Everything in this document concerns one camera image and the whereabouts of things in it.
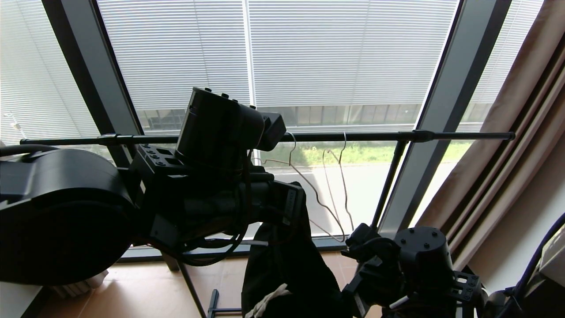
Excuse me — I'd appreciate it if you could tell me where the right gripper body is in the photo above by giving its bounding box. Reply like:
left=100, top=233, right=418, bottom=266
left=342, top=258, right=446, bottom=318

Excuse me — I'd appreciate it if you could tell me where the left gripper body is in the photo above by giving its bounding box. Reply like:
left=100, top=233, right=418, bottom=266
left=177, top=174, right=307, bottom=239

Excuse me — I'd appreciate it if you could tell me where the pink clothes hanger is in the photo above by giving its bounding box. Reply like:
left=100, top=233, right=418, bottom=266
left=321, top=131, right=356, bottom=231
left=252, top=132, right=346, bottom=242

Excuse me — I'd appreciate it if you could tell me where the black knitted garment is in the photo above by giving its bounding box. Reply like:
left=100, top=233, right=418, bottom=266
left=241, top=194, right=354, bottom=318

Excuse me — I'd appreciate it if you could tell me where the black clothes rack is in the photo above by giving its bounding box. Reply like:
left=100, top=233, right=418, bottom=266
left=20, top=130, right=516, bottom=318

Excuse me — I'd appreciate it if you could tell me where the window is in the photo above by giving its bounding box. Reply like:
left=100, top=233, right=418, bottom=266
left=0, top=0, right=548, bottom=261

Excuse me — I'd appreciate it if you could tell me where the beige curtain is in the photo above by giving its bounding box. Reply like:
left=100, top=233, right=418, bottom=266
left=49, top=269, right=110, bottom=300
left=415, top=0, right=565, bottom=271

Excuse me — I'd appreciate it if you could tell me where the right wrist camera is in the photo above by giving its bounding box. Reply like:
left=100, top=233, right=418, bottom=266
left=341, top=222, right=400, bottom=262

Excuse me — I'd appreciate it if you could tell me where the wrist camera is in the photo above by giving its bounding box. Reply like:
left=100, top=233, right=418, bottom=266
left=341, top=222, right=400, bottom=262
left=255, top=111, right=287, bottom=152

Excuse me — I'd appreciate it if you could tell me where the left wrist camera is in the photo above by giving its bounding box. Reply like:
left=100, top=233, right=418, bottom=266
left=255, top=111, right=287, bottom=152

